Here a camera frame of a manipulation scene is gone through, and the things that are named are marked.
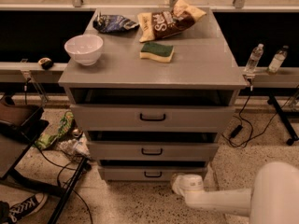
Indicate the black cart frame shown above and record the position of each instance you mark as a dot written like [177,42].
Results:
[21,125]

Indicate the clear plastic wrappers on floor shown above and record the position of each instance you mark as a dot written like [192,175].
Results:
[75,149]

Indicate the green snack bag on floor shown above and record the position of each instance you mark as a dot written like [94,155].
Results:
[46,140]

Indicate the clear water bottle left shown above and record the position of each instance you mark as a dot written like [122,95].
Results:
[254,59]

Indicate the black yellow tape measure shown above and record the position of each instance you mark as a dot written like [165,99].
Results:
[46,63]

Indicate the black canvas sneaker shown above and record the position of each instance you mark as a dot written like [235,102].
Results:
[26,208]

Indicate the grey top drawer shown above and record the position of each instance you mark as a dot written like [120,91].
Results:
[152,118]

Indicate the brown chip bag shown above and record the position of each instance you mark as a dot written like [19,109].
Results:
[162,24]

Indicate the clear water bottle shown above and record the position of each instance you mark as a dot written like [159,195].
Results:
[278,60]
[254,59]

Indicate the blue crumpled snack bag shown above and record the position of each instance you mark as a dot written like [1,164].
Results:
[113,23]

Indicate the grey drawer cabinet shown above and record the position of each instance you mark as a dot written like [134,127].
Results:
[202,72]

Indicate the clear water bottle right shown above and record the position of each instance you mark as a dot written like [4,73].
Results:
[278,60]

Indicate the grey bottom drawer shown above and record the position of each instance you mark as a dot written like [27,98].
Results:
[148,174]

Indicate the grey middle drawer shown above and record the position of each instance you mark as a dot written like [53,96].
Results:
[152,151]

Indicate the green yellow sponge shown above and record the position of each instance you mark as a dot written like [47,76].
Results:
[157,52]

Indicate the grey drawer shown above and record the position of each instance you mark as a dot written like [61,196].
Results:
[152,118]
[148,174]
[152,151]

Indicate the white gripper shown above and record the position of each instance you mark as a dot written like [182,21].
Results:
[191,183]

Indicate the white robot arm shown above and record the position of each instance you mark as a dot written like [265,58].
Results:
[273,198]

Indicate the black stand leg with wheel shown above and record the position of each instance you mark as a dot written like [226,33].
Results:
[285,117]

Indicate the white bowl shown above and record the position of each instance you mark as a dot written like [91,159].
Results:
[85,49]

